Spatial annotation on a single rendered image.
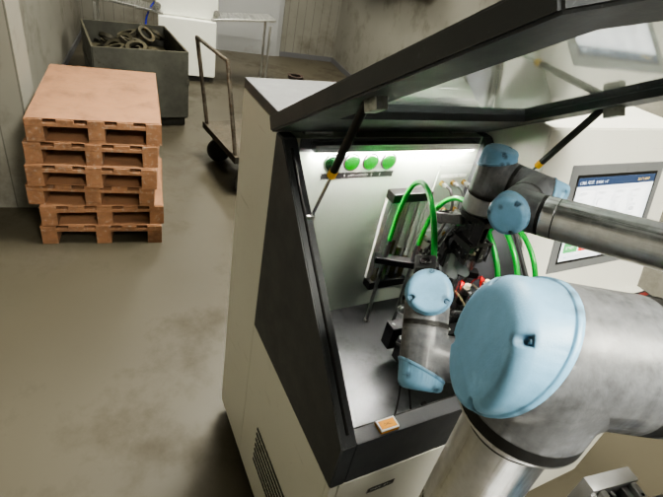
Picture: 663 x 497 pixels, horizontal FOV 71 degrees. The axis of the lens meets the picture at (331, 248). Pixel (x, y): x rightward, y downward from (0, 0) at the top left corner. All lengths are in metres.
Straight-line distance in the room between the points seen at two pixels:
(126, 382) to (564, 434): 2.20
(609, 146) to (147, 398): 2.08
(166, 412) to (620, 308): 2.10
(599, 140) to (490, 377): 1.30
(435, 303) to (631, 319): 0.39
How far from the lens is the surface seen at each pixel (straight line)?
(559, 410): 0.40
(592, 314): 0.40
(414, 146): 1.35
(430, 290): 0.76
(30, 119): 3.03
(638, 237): 0.88
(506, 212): 0.90
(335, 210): 1.35
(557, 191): 1.03
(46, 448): 2.33
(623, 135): 1.71
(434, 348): 0.77
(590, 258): 1.80
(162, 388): 2.42
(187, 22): 6.52
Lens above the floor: 1.88
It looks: 33 degrees down
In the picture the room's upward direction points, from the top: 12 degrees clockwise
